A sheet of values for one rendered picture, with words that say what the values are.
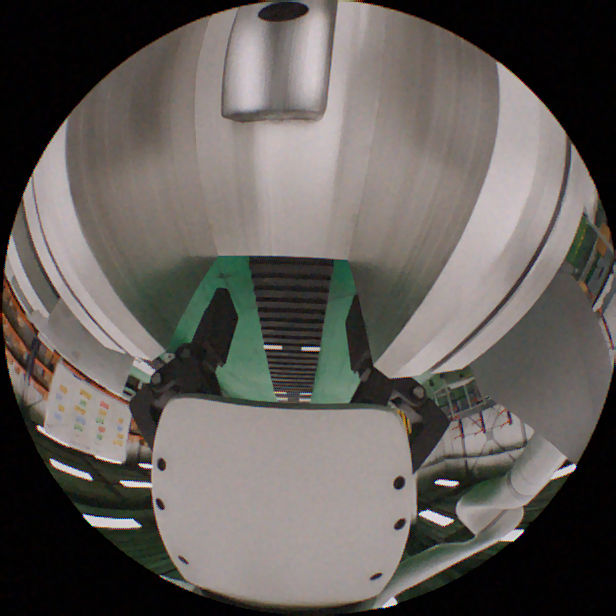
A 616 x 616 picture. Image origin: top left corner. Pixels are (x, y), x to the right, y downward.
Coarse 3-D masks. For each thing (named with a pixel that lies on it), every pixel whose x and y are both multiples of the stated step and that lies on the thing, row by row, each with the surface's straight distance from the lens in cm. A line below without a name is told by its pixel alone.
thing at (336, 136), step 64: (320, 0) 6; (128, 64) 5; (192, 64) 6; (256, 64) 4; (320, 64) 4; (384, 64) 6; (448, 64) 3; (64, 128) 4; (128, 128) 4; (192, 128) 6; (256, 128) 5; (320, 128) 5; (384, 128) 5; (448, 128) 3; (512, 128) 2; (64, 192) 3; (128, 192) 4; (192, 192) 6; (256, 192) 5; (320, 192) 5; (384, 192) 4; (448, 192) 2; (512, 192) 2; (576, 192) 4; (64, 256) 4; (128, 256) 4; (192, 256) 5; (320, 256) 6; (384, 256) 4; (448, 256) 2; (512, 256) 2; (128, 320) 4; (384, 320) 3; (448, 320) 2; (512, 320) 4
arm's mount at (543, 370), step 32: (576, 288) 44; (544, 320) 26; (576, 320) 29; (512, 352) 29; (544, 352) 26; (576, 352) 25; (608, 352) 50; (480, 384) 34; (512, 384) 30; (544, 384) 27; (576, 384) 25; (608, 384) 40; (544, 416) 28; (576, 416) 26; (576, 448) 28
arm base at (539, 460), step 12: (528, 444) 46; (540, 444) 41; (528, 456) 44; (540, 456) 42; (552, 456) 41; (564, 456) 43; (516, 468) 47; (528, 468) 44; (540, 468) 43; (552, 468) 44; (516, 480) 47; (528, 480) 45; (540, 480) 46; (528, 492) 48
